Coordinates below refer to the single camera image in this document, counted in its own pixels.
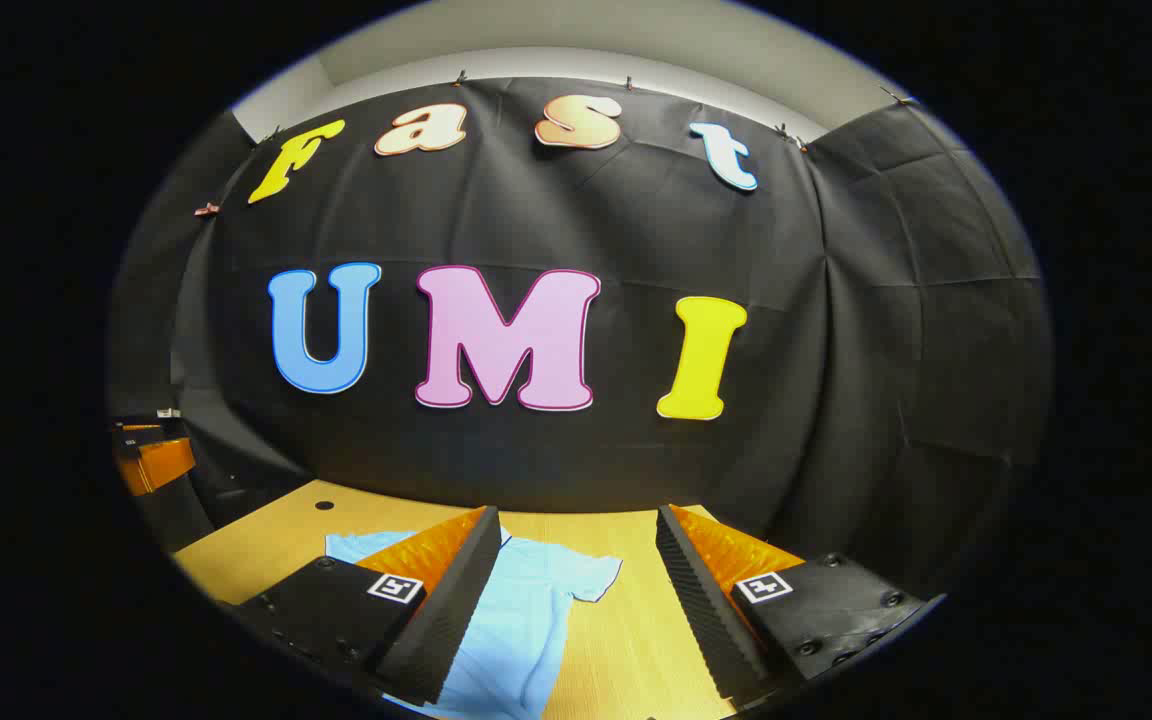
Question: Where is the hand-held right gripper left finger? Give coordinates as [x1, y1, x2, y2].
[234, 505, 503, 707]

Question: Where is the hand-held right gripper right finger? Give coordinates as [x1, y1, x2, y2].
[654, 503, 945, 709]

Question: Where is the light blue T-shirt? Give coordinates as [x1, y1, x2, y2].
[324, 527, 624, 720]

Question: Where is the black backdrop cloth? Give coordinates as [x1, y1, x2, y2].
[108, 75, 1052, 601]

